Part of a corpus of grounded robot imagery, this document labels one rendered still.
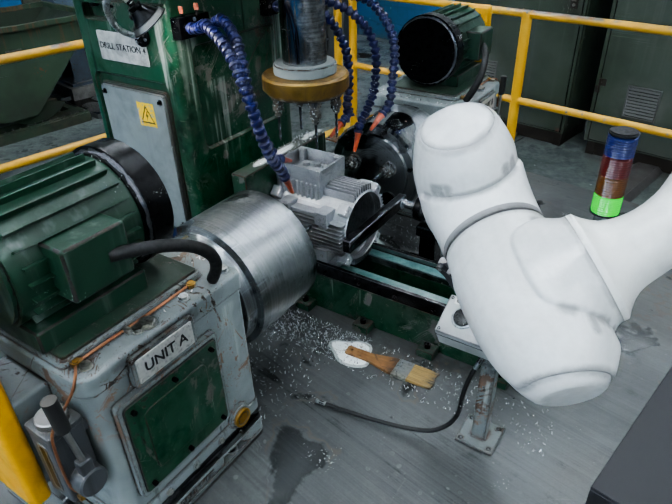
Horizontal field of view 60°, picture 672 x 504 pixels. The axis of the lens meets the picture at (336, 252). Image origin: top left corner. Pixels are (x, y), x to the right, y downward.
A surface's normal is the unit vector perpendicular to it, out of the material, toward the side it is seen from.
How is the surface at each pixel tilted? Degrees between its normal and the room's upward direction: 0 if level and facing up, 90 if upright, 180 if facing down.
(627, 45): 90
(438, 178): 94
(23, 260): 68
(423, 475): 0
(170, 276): 0
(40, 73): 90
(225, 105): 90
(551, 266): 35
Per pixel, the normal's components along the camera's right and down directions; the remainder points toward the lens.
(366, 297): -0.55, 0.46
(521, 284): -0.46, -0.42
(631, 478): -0.04, -0.86
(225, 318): 0.83, 0.27
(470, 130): -0.23, -0.47
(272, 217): 0.42, -0.57
